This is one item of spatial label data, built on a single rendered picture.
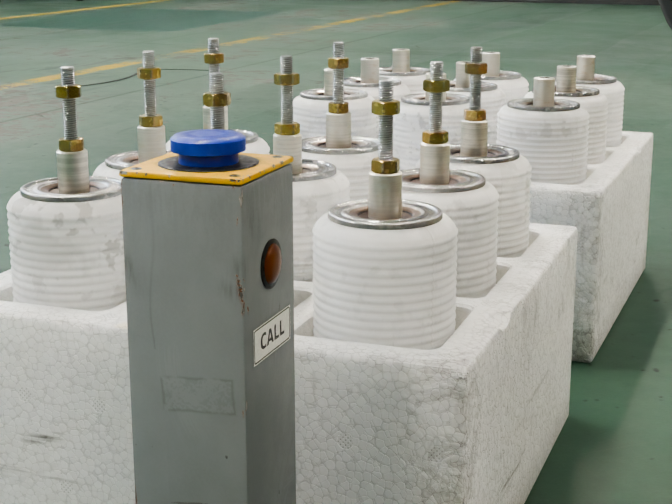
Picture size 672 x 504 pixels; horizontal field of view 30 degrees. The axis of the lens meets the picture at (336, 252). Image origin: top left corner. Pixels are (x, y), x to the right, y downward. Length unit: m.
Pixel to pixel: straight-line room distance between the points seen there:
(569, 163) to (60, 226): 0.61
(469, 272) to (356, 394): 0.17
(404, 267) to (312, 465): 0.14
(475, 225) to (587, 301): 0.40
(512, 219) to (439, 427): 0.30
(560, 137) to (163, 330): 0.71
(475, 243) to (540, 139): 0.40
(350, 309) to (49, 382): 0.22
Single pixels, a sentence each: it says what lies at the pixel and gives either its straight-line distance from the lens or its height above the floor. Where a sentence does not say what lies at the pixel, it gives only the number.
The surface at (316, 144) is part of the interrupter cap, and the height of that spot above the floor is 0.25.
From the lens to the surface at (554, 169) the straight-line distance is 1.31.
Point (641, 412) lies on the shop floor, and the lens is 1.20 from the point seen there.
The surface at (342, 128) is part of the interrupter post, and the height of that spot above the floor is 0.27.
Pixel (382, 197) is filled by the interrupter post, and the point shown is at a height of 0.27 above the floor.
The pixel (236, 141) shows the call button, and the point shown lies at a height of 0.33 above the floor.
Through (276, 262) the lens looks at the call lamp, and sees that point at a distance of 0.67.
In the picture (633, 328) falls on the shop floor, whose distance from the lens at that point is 1.44.
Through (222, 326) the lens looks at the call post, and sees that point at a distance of 0.65.
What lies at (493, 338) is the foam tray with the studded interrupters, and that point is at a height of 0.18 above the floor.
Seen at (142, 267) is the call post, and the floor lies 0.26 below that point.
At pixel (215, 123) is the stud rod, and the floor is 0.31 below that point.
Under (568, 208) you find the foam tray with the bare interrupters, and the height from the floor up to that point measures 0.16.
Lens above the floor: 0.44
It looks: 15 degrees down
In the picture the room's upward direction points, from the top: straight up
